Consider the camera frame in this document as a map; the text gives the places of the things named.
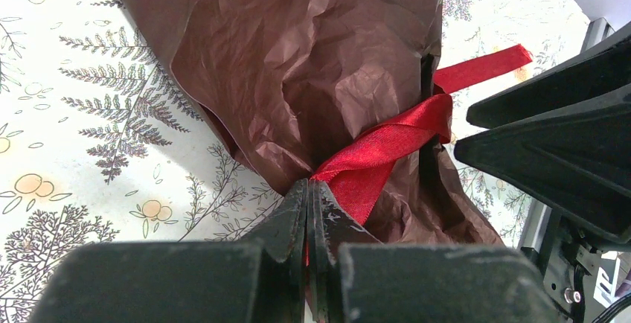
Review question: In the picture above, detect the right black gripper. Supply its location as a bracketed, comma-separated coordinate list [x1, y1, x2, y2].
[454, 96, 630, 322]

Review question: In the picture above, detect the brown paper bouquet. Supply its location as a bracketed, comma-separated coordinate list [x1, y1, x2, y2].
[122, 0, 502, 245]

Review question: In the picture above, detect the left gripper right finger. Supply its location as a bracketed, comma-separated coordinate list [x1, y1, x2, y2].
[307, 181, 559, 322]

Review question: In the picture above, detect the red ribbon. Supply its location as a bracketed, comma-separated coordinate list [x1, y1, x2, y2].
[311, 45, 532, 225]

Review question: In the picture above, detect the floral patterned table mat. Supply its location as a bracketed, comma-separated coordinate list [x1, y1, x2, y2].
[1, 0, 589, 322]

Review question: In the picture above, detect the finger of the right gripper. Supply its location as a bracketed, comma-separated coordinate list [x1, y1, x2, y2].
[467, 25, 630, 129]

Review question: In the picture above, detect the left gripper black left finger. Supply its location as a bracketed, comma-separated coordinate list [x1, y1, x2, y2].
[31, 180, 308, 322]

